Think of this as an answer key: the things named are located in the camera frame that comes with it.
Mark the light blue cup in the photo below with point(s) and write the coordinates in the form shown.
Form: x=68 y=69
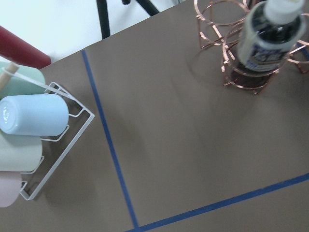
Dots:
x=34 y=115

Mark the white cup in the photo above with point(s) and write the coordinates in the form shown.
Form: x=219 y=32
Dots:
x=19 y=153

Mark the tea bottle left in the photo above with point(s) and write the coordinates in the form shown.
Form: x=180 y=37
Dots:
x=270 y=31

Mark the red cylinder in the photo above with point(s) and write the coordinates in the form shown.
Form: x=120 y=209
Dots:
x=18 y=51

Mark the pink cup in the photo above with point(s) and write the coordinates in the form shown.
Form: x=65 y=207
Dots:
x=10 y=185

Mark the white wire stand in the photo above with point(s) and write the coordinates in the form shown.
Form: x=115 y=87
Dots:
x=56 y=148

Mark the copper wire bottle rack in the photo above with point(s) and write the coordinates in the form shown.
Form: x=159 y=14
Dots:
x=220 y=23

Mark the wooden rack handle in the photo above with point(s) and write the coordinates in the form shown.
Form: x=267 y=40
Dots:
x=7 y=74

